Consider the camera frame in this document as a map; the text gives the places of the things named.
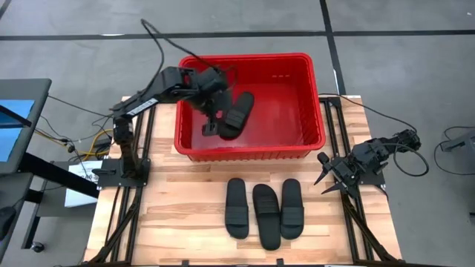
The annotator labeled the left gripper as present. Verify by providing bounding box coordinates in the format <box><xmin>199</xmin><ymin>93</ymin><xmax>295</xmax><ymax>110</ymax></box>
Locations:
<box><xmin>189</xmin><ymin>68</ymin><xmax>233</xmax><ymax>136</ymax></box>

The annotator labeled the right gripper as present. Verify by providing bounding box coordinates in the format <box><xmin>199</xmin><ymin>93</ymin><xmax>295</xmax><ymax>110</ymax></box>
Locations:
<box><xmin>313</xmin><ymin>151</ymin><xmax>368</xmax><ymax>197</ymax></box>

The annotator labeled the black rubber slide sandal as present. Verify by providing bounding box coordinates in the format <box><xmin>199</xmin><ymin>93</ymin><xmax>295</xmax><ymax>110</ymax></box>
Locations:
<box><xmin>224</xmin><ymin>177</ymin><xmax>250</xmax><ymax>240</ymax></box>
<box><xmin>280</xmin><ymin>178</ymin><xmax>306</xmax><ymax>240</ymax></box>
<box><xmin>217</xmin><ymin>91</ymin><xmax>256</xmax><ymax>141</ymax></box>
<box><xmin>252</xmin><ymin>183</ymin><xmax>282</xmax><ymax>251</ymax></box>

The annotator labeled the red plastic bin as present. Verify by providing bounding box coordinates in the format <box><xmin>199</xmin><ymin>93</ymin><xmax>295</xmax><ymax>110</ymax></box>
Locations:
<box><xmin>173</xmin><ymin>52</ymin><xmax>327</xmax><ymax>162</ymax></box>

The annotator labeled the white paper sheet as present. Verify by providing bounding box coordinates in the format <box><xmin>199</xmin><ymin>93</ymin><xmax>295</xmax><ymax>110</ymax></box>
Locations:
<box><xmin>64</xmin><ymin>159</ymin><xmax>104</xmax><ymax>208</ymax></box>

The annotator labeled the black monitor stand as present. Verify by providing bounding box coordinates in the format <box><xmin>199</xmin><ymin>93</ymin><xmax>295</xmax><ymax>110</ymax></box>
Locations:
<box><xmin>18</xmin><ymin>151</ymin><xmax>101</xmax><ymax>249</ymax></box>

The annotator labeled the monitor with blue screen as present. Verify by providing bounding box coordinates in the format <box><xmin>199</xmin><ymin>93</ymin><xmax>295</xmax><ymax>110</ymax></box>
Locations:
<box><xmin>0</xmin><ymin>78</ymin><xmax>53</xmax><ymax>175</ymax></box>

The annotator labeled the grey side desk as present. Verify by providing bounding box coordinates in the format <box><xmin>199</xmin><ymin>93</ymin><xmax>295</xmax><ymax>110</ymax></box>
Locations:
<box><xmin>0</xmin><ymin>172</ymin><xmax>34</xmax><ymax>260</ymax></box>

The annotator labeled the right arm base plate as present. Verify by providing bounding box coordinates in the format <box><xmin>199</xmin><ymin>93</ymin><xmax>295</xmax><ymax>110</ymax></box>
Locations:
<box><xmin>356</xmin><ymin>162</ymin><xmax>387</xmax><ymax>187</ymax></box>

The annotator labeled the right black aluminium frame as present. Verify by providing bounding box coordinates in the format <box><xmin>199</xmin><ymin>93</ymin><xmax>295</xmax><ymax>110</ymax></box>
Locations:
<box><xmin>318</xmin><ymin>95</ymin><xmax>402</xmax><ymax>265</ymax></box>

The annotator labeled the black aluminium frame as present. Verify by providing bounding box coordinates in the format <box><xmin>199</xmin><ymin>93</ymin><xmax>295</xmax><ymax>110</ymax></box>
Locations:
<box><xmin>318</xmin><ymin>95</ymin><xmax>402</xmax><ymax>265</ymax></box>
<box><xmin>88</xmin><ymin>95</ymin><xmax>157</xmax><ymax>265</ymax></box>

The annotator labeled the left black aluminium frame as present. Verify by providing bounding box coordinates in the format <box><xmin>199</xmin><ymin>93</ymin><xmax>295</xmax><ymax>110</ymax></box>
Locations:
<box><xmin>88</xmin><ymin>95</ymin><xmax>157</xmax><ymax>265</ymax></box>

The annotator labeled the long black cable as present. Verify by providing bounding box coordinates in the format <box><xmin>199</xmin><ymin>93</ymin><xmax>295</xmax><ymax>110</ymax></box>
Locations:
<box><xmin>318</xmin><ymin>92</ymin><xmax>419</xmax><ymax>133</ymax></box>

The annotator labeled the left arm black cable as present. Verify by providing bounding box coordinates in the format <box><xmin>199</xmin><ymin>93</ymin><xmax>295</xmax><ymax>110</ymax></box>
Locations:
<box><xmin>140</xmin><ymin>18</ymin><xmax>238</xmax><ymax>93</ymax></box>

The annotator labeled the right arm looped black cable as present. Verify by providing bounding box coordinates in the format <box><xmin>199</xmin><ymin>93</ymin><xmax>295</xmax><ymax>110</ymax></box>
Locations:
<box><xmin>392</xmin><ymin>142</ymin><xmax>430</xmax><ymax>178</ymax></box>

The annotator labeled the black cable on floor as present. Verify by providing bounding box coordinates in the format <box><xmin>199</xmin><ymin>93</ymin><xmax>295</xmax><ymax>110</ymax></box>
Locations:
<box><xmin>433</xmin><ymin>126</ymin><xmax>475</xmax><ymax>176</ymax></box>

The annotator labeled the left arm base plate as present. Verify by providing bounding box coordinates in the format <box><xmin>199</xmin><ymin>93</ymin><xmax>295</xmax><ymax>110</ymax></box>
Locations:
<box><xmin>91</xmin><ymin>158</ymin><xmax>151</xmax><ymax>188</ymax></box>

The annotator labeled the yellow cable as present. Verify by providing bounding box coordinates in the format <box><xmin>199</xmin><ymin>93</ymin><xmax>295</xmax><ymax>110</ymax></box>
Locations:
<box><xmin>35</xmin><ymin>128</ymin><xmax>114</xmax><ymax>161</ymax></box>

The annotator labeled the thin black floor cable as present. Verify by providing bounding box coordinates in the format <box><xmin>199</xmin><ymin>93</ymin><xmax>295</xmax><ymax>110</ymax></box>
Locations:
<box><xmin>47</xmin><ymin>95</ymin><xmax>112</xmax><ymax>119</ymax></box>

